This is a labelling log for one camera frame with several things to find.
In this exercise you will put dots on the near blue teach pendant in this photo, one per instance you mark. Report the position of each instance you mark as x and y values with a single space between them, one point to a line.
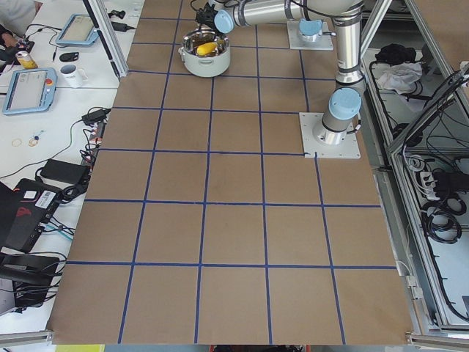
30 91

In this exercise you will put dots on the yellow drink can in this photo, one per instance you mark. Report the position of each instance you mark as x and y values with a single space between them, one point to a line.
25 60

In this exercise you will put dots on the black power brick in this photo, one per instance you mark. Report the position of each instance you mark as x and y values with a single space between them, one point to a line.
65 172

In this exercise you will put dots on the yellow corn cob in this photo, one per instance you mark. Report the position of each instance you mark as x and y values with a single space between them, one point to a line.
207 49

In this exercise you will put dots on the power strip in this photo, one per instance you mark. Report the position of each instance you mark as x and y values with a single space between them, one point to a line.
94 136

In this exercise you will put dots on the white crumpled cloth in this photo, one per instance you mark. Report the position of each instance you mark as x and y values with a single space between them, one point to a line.
400 78

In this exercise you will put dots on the white mug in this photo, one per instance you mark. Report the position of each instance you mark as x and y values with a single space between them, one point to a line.
74 76

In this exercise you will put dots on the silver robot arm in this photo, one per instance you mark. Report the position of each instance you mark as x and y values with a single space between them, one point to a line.
345 102

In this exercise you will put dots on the far blue teach pendant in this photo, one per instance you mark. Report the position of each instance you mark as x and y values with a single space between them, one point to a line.
78 31

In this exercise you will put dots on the black cloth bundle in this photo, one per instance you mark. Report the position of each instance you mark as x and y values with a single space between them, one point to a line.
396 54

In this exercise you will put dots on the pale green electric pot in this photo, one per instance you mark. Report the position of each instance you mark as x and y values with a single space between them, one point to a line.
207 67

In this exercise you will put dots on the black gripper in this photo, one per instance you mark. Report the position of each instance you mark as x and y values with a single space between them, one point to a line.
207 23

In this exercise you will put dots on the blue teach pendant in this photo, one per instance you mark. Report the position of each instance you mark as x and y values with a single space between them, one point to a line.
30 91
78 31

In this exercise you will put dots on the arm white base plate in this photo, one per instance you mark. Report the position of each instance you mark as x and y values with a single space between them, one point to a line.
319 142
310 35

